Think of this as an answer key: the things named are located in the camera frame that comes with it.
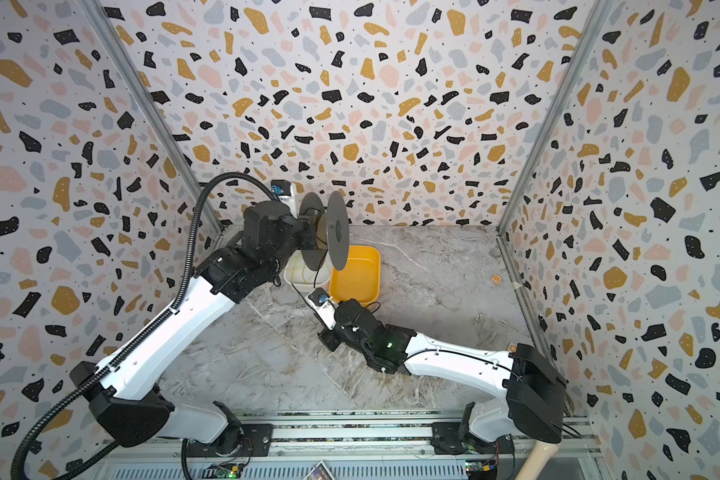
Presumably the grey cable spool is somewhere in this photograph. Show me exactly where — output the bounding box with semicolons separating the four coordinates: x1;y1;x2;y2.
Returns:
298;191;350;271

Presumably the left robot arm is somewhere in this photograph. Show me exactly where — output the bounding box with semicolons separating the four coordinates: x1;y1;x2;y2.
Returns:
71;201;324;455

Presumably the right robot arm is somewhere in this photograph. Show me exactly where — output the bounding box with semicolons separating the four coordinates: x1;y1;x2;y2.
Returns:
307;289;566;445

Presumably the white rectangular tray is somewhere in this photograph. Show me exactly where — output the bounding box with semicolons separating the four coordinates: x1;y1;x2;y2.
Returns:
283;251;333;295

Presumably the yellow rectangular tray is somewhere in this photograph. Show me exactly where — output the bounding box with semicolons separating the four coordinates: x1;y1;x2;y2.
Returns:
329;245;381;306

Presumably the wooden mallet handle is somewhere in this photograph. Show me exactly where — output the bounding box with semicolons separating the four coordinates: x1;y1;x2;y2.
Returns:
515;440;559;480

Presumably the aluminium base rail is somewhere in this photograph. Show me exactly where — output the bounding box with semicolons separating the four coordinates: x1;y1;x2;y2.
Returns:
89;409;607;480

